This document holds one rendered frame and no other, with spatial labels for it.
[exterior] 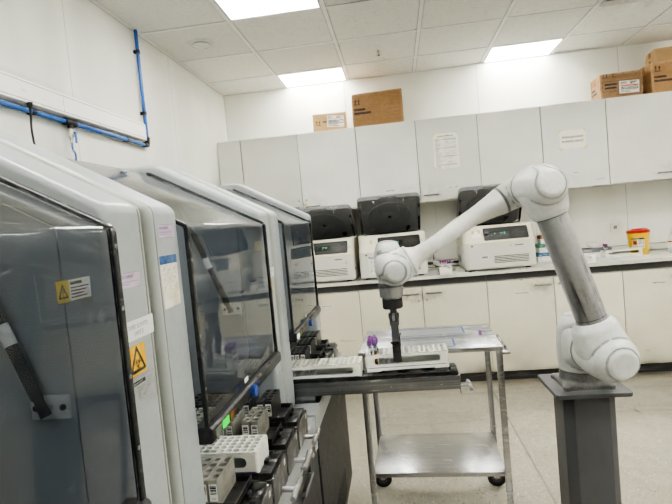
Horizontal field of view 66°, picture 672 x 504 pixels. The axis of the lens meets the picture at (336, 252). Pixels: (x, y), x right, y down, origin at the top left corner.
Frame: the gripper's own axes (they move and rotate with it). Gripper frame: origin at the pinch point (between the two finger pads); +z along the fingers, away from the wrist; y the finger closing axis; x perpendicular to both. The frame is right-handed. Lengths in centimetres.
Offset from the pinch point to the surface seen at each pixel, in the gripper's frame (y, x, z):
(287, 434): -55, 31, 6
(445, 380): -6.9, -16.2, 9.7
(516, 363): 229, -88, 76
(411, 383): -6.9, -4.1, 10.0
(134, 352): -115, 38, -33
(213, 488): -92, 38, 1
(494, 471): 27, -35, 61
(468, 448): 49, -27, 61
